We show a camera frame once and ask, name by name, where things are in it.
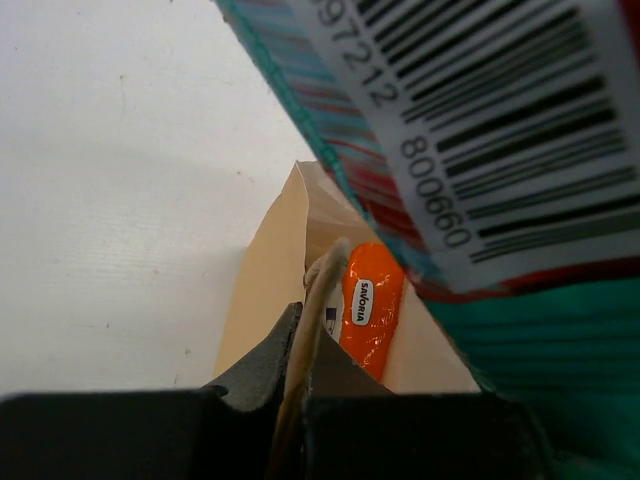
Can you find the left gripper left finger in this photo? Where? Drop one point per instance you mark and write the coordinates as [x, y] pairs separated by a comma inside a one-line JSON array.
[[257, 378]]

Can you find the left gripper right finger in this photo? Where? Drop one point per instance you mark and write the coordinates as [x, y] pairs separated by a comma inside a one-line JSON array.
[[335, 374]]

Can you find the orange Fox's candy bag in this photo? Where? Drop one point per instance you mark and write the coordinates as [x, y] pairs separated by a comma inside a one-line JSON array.
[[372, 289]]

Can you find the brown paper bag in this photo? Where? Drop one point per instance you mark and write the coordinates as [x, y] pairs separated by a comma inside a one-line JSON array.
[[307, 216]]

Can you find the teal snack bag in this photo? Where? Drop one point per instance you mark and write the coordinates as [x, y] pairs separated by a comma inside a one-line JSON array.
[[493, 146]]

